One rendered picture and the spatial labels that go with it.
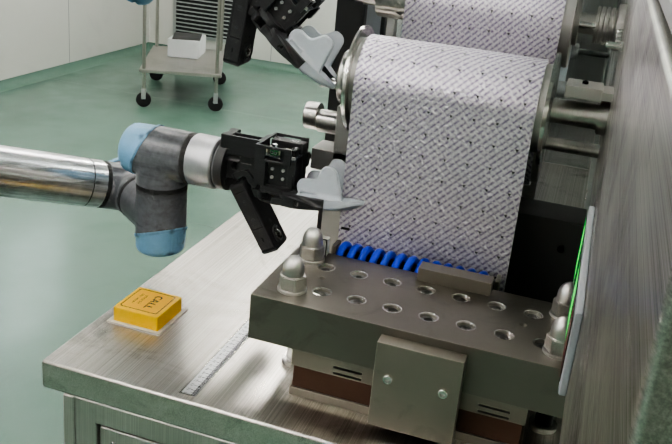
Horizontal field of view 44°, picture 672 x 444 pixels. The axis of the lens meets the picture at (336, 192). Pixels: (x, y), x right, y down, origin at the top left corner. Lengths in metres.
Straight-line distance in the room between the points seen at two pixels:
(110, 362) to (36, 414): 1.51
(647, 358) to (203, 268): 1.18
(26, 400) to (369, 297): 1.79
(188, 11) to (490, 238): 6.53
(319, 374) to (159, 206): 0.36
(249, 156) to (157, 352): 0.29
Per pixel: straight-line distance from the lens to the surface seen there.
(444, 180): 1.09
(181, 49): 6.13
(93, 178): 1.31
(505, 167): 1.07
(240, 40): 1.17
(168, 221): 1.23
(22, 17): 6.29
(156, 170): 1.20
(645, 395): 0.22
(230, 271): 1.35
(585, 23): 1.32
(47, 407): 2.64
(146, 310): 1.19
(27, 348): 2.93
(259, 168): 1.13
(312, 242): 1.08
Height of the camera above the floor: 1.49
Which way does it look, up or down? 20 degrees down
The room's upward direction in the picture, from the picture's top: 6 degrees clockwise
